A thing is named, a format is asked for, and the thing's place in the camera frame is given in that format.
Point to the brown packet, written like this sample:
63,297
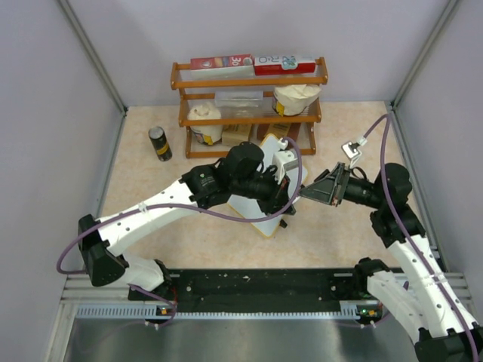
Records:
279,130

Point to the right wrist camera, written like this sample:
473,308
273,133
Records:
352,151

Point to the red white wrap box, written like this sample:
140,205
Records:
283,65

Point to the yellow framed whiteboard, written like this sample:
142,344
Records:
249,208

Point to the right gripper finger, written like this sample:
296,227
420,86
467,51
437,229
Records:
321,176
322,190

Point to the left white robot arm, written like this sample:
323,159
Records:
104,242

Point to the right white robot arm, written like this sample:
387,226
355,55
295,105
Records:
436,321

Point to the red foil box left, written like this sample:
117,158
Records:
232,66

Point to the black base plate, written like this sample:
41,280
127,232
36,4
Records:
257,290

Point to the aluminium frame rail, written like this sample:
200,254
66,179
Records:
78,289

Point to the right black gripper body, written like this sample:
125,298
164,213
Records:
354,189

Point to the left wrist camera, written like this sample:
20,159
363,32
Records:
284,160

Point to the white bag middle right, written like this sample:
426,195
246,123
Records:
292,100

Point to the grey slotted cable duct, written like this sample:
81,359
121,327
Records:
344,311

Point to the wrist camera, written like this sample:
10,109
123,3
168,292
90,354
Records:
284,160
352,151

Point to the black drink can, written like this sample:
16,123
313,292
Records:
160,143

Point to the clear plastic container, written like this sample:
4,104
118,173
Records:
240,103

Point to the tan cardboard box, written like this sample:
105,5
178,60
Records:
235,134

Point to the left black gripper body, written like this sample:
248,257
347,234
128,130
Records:
266,189

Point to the wooden three tier shelf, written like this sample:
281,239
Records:
194,92

